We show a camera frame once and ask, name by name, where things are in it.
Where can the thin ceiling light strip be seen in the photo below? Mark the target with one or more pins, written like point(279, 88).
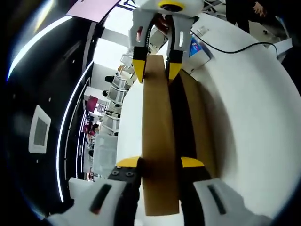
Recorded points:
point(63, 131)

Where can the blue tissue pack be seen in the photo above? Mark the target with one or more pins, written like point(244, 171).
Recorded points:
point(200, 62)

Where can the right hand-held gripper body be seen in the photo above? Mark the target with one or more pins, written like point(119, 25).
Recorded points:
point(145, 4)

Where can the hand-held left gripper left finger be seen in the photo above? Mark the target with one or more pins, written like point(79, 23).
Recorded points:
point(122, 174)

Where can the curved ceiling light strip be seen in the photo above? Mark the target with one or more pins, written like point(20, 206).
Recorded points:
point(35, 42)

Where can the red wall screen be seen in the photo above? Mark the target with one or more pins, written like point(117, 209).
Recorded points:
point(92, 102)

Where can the large pink display screen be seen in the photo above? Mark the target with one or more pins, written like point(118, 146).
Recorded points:
point(94, 10)

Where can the white desk partition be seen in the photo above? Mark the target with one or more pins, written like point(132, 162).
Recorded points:
point(105, 153)

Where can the brown cardboard shoe box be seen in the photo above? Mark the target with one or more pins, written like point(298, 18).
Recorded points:
point(157, 117)

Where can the row of white office chairs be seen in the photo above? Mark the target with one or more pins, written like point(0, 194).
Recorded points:
point(117, 94)

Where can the ceiling air vent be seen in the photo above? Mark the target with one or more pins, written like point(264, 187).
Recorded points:
point(40, 129)

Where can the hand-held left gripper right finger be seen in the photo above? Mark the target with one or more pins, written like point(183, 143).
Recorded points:
point(192, 174)

